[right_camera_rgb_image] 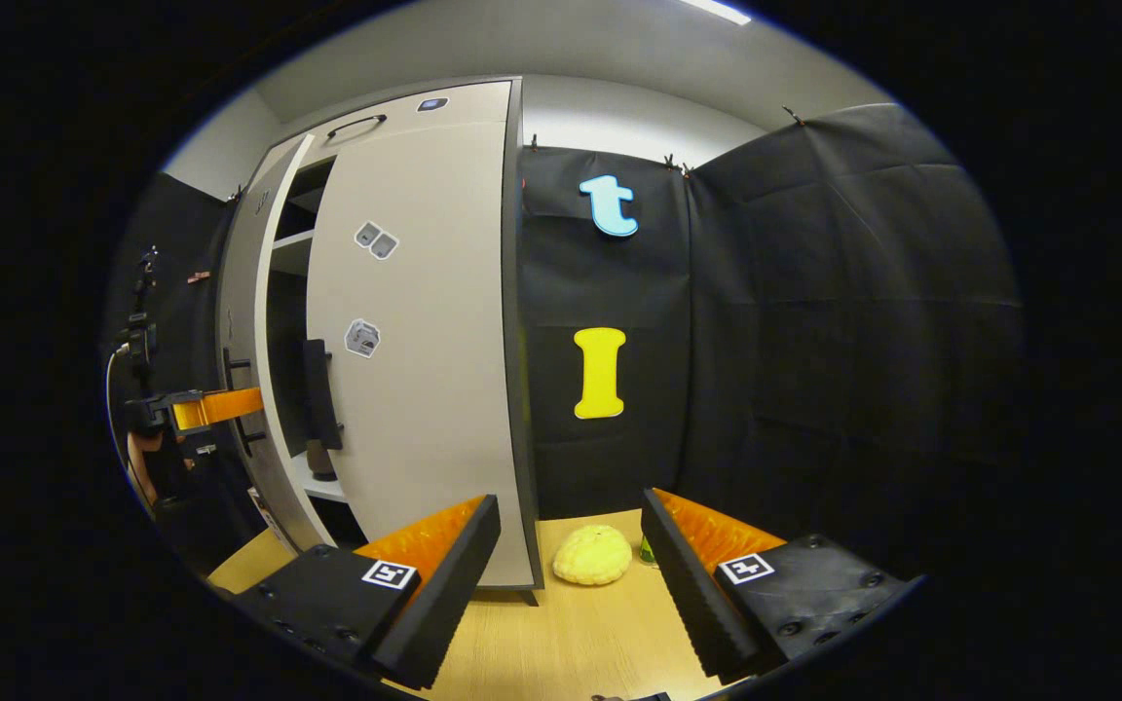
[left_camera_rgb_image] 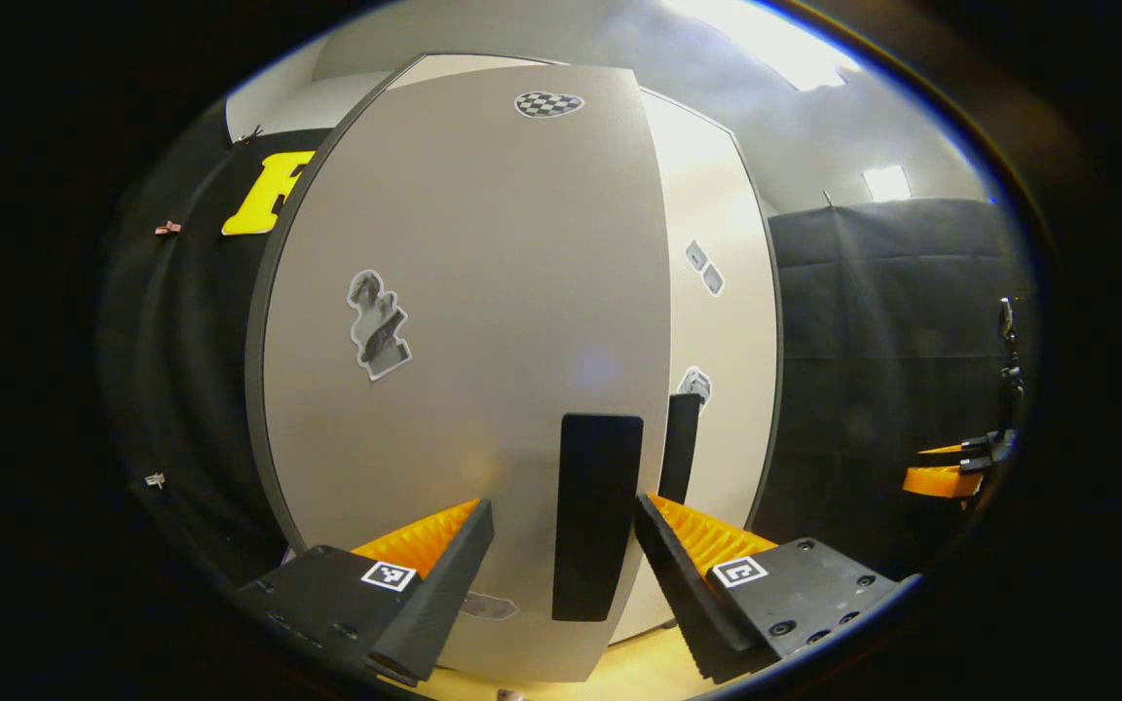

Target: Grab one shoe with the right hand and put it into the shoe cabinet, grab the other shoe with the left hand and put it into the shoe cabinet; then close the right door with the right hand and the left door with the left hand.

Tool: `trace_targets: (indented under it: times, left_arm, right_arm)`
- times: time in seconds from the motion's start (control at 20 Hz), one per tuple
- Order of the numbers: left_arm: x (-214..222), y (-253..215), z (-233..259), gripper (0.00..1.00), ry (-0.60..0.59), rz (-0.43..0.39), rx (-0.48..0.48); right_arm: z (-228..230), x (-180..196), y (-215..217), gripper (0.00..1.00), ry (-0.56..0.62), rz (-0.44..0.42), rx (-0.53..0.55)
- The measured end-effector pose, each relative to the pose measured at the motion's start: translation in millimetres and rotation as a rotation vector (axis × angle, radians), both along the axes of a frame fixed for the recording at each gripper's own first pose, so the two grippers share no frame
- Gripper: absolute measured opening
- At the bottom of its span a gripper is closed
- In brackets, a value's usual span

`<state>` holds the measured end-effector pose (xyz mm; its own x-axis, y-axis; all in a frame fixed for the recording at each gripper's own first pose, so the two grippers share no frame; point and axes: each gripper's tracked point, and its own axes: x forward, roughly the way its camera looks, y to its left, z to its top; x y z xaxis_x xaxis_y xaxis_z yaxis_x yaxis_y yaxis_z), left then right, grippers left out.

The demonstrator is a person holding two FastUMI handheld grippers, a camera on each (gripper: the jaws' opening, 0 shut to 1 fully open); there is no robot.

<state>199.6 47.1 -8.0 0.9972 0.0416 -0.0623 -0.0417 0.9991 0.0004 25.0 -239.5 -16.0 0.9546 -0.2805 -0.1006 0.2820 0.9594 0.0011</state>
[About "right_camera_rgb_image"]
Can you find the yellow toy corn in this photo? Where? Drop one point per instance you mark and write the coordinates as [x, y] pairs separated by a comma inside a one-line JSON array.
[[592, 557]]

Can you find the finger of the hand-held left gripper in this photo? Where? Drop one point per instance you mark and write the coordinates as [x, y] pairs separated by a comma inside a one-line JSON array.
[[220, 406]]

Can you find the white grey shoe cabinet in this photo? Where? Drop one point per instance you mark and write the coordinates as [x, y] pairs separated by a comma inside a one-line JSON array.
[[519, 389]]

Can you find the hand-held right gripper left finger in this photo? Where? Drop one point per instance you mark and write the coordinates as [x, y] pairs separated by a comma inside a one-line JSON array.
[[449, 594]]

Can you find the brown fuzzy shoe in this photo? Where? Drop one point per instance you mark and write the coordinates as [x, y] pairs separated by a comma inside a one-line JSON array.
[[321, 462]]

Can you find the long ceiling light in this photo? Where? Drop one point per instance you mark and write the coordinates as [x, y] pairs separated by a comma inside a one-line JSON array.
[[717, 10]]

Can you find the small green item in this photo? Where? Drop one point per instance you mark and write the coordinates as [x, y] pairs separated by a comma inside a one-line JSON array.
[[649, 553]]

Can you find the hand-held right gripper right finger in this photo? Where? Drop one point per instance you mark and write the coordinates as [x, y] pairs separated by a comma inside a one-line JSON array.
[[688, 594]]

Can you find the white shoe cabinet door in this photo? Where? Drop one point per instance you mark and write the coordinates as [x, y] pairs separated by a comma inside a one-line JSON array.
[[249, 292], [425, 389]]

